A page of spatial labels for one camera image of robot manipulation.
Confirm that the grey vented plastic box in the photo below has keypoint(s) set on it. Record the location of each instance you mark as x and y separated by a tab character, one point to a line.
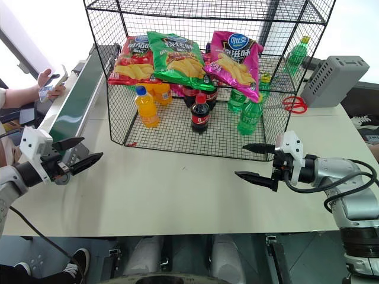
331	80

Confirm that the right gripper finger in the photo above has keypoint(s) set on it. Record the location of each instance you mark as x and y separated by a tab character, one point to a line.
260	148
260	180

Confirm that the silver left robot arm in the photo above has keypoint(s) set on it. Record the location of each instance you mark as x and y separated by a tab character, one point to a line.
12	183

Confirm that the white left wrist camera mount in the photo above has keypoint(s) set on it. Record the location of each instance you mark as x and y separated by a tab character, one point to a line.
34	142

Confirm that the white rounded leg cover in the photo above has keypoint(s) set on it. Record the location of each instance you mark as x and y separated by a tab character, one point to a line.
226	257

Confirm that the red potato chips bag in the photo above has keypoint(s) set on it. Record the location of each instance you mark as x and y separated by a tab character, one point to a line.
130	63

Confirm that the white smartphone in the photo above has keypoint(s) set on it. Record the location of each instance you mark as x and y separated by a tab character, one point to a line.
61	76

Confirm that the small printed card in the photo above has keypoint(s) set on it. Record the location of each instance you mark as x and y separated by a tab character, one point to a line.
45	94

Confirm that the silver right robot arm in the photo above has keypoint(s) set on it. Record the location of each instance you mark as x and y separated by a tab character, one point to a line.
352	201

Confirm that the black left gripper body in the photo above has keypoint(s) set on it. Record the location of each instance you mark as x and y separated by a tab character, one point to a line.
53	165

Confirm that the green potato chips bag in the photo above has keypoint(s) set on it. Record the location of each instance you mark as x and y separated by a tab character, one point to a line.
177	59

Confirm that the cola bottle red cap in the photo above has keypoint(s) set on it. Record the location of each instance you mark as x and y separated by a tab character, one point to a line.
200	116
211	96
189	97

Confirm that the black white patterned sneaker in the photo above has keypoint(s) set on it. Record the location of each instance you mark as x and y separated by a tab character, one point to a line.
365	123

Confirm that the black metal table bracket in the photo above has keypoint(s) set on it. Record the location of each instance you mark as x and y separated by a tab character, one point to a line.
278	260

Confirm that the green soda bottle yellow cap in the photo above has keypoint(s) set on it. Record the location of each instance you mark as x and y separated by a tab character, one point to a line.
296	56
264	85

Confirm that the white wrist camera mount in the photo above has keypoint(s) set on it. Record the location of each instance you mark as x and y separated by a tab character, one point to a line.
34	142
291	148

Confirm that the person's bare hand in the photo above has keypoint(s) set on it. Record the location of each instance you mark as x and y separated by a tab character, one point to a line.
44	78

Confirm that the green belt conveyor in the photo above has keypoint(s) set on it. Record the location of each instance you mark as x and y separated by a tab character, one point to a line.
75	103

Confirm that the orange soda bottle blue cap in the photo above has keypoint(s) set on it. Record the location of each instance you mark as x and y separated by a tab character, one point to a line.
163	94
146	109

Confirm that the black white canvas sneaker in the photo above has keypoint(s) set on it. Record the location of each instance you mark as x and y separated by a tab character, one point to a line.
23	268
80	261

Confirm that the person's bare forearm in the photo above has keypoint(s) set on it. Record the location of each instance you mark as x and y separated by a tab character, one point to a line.
20	97

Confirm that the magenta potato chips bag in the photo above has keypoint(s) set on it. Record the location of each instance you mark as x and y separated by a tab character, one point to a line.
234	65

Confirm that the magenta snack bag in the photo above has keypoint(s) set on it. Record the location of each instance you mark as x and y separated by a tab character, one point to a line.
177	89

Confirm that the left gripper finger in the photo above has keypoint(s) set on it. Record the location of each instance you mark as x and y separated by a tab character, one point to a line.
87	164
66	144

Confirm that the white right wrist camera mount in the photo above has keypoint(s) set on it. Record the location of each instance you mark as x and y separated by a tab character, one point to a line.
291	148

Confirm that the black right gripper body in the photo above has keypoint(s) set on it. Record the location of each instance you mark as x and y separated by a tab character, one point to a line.
281	167

